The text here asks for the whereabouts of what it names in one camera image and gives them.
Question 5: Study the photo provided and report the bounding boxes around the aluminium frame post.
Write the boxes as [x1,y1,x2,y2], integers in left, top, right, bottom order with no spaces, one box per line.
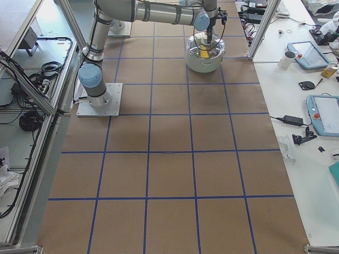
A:
[247,0,280,60]

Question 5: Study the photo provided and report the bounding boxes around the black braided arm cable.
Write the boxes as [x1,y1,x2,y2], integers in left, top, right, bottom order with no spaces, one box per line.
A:
[192,7,226,53]

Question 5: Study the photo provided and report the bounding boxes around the white pot with steel interior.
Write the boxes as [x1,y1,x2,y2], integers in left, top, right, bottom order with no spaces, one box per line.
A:
[185,32,225,73]

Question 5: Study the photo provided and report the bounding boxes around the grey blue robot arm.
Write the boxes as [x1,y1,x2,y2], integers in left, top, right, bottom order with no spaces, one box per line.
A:
[78,1,227,107]

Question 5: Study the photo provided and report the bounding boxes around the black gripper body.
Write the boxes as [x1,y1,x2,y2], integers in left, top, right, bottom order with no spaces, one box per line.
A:
[210,7,228,25]

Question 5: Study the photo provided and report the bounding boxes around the brown paper table mat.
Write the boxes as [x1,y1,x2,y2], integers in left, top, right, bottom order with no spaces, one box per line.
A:
[37,1,308,253]

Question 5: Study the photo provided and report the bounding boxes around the clear glass pot lid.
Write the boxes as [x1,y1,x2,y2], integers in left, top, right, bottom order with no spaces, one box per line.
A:
[186,32,225,59]

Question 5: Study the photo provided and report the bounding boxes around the black round part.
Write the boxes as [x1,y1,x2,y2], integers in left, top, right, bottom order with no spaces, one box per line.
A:
[298,81,316,90]

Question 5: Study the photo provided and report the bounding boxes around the blue teach pendant lower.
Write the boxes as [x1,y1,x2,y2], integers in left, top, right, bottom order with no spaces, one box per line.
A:
[306,95,338,137]

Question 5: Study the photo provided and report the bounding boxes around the black power adapter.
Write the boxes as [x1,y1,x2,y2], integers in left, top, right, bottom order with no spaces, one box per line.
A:
[283,115,304,126]

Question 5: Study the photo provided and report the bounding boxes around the blue teach pendant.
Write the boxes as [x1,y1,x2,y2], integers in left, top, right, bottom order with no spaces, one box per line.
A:
[306,95,338,137]
[287,41,331,69]

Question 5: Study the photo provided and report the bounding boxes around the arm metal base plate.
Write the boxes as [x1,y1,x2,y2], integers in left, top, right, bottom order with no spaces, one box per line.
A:
[108,20,132,37]
[76,83,123,117]

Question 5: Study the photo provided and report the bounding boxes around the yellow small bottle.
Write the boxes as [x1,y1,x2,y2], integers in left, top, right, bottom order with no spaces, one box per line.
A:
[321,65,338,79]

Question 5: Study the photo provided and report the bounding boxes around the white paper cup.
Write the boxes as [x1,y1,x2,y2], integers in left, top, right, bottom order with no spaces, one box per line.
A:
[278,50,296,69]

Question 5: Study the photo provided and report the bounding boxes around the blue teach pendant upper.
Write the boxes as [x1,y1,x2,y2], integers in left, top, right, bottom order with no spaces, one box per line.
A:
[287,41,331,69]

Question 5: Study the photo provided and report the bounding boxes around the coiled black cable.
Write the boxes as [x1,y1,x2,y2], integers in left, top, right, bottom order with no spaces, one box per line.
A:
[19,110,44,132]

